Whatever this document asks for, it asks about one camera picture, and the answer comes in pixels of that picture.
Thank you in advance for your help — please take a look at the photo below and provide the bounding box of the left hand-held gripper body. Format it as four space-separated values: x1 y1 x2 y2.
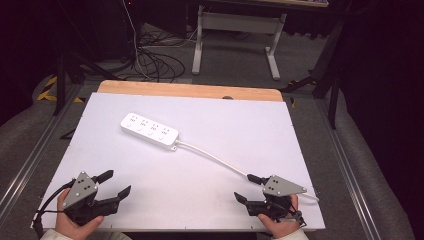
62 171 120 227

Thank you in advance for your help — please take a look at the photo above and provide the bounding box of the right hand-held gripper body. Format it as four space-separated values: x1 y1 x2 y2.
245 174 308 228

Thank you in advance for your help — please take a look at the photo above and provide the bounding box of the white power strip cable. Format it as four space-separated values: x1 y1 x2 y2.
173 139 320 203

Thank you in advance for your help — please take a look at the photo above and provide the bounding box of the white power strip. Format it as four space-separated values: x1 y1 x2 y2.
119 112 180 152

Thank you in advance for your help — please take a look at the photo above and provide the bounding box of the person's left hand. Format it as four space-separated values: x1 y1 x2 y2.
54 188 105 240

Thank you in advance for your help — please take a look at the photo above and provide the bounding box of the person's right hand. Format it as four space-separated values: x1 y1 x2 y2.
257 194 301 240

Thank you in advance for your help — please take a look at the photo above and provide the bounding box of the white board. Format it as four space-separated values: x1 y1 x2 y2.
31 92 326 233

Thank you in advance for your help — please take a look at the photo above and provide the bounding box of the black stand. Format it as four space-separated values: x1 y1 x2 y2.
52 51 126 117
279 19 346 130

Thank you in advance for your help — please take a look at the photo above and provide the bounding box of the wooden table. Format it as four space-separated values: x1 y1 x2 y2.
97 79 284 102

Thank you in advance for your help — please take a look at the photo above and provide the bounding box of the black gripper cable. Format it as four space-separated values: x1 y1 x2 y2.
32 179 77 240

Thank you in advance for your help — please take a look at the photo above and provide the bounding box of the aluminium rail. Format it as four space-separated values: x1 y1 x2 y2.
0 83 84 214
314 98 381 240

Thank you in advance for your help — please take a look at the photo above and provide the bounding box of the bundle of black floor cables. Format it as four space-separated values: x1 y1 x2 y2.
131 29 201 84

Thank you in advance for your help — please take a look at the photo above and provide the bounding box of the white metal desk frame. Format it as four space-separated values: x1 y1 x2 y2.
191 4 288 81

